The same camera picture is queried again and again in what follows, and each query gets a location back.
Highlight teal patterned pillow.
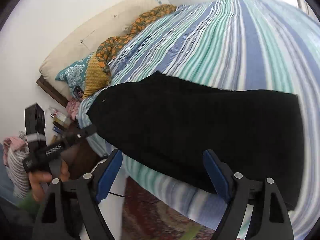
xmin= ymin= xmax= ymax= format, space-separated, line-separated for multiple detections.
xmin=55 ymin=53 xmax=93 ymax=97

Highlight striped blue green bedsheet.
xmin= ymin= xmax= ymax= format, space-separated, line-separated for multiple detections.
xmin=78 ymin=0 xmax=319 ymax=239

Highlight beige padded headboard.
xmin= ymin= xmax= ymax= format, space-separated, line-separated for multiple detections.
xmin=37 ymin=0 xmax=159 ymax=106

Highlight orange floral blanket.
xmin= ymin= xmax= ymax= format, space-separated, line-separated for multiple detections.
xmin=95 ymin=4 xmax=176 ymax=76

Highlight mustard yellow dotted pillow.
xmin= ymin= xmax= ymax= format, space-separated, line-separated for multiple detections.
xmin=83 ymin=53 xmax=111 ymax=99

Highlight striped grey white cloth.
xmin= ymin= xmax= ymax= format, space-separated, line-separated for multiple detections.
xmin=3 ymin=131 xmax=30 ymax=199

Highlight dark wooden nightstand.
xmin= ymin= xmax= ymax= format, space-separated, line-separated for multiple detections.
xmin=36 ymin=75 xmax=102 ymax=179

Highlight pink cloth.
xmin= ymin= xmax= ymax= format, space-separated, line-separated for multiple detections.
xmin=66 ymin=98 xmax=80 ymax=120

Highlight smartphone on bed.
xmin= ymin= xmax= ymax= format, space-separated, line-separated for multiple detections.
xmin=73 ymin=86 xmax=84 ymax=102

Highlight person's left hand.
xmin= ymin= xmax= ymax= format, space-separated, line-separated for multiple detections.
xmin=28 ymin=160 xmax=70 ymax=202

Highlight patterned red rug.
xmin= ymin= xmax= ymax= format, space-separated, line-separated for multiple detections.
xmin=121 ymin=177 xmax=214 ymax=239

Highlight black pants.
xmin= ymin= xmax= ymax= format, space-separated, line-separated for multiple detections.
xmin=87 ymin=72 xmax=304 ymax=210

